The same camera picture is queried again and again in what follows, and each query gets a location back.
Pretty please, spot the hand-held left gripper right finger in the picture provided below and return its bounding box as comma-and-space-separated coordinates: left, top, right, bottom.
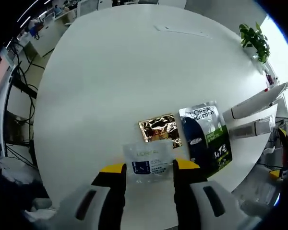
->
172, 158, 243, 230

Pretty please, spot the tall white skincare tube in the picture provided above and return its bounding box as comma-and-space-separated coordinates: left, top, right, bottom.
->
222, 82, 288, 123

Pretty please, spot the clear blue-square skincare sachet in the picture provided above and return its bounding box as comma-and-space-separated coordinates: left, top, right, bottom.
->
122, 140, 180, 184

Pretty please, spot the light grey mesh chair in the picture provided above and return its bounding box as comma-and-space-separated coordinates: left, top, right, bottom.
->
232, 165, 283, 216

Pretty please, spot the black floor cable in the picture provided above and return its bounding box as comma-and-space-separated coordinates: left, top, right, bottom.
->
12, 59, 39, 101

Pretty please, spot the dark green skincare sachet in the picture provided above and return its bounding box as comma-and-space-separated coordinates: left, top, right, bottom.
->
179, 100, 233, 179

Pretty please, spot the green potted plant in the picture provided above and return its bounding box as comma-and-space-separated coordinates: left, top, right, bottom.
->
238, 22, 271, 64

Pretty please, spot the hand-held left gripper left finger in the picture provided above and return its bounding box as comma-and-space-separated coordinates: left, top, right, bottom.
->
59, 162, 127, 230

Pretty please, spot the white mesh office chair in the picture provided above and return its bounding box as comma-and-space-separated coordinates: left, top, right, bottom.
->
76, 0, 99, 12

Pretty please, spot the gold foil skincare sachet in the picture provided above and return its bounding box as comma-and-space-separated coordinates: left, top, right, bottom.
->
137, 113, 183, 149

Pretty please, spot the clear pump skincare bottle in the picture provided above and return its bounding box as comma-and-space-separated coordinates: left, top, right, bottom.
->
228, 114, 279, 142

